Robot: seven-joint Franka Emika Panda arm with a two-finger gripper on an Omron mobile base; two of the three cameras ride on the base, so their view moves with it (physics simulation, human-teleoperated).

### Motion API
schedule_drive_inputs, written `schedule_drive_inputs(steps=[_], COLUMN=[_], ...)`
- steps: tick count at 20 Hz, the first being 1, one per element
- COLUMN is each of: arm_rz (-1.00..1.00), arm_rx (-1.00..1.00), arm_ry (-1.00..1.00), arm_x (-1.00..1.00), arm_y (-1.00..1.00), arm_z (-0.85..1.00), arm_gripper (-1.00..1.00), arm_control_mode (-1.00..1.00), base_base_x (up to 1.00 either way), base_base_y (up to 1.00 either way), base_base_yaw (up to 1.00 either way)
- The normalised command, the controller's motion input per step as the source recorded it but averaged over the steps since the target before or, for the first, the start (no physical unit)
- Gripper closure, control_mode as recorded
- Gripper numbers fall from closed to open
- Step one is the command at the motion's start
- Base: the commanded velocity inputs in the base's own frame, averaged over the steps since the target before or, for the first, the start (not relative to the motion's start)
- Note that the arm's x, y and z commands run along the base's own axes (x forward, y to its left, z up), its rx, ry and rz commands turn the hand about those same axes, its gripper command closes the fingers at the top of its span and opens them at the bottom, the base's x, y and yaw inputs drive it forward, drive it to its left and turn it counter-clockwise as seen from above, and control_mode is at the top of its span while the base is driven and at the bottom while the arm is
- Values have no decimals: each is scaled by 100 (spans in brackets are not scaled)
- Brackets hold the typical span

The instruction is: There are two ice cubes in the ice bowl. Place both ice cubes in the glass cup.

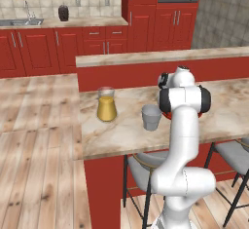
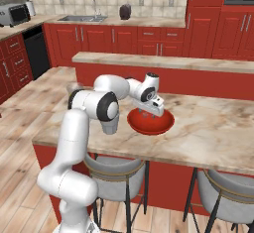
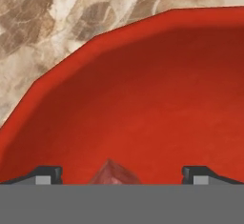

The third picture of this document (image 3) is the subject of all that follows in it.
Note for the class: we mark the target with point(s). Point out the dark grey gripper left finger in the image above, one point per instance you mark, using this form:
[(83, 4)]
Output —
[(47, 172)]

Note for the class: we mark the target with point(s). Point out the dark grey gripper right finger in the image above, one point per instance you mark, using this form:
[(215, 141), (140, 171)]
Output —
[(197, 172)]

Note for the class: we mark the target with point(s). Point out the red bowl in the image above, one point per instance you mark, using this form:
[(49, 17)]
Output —
[(146, 107)]

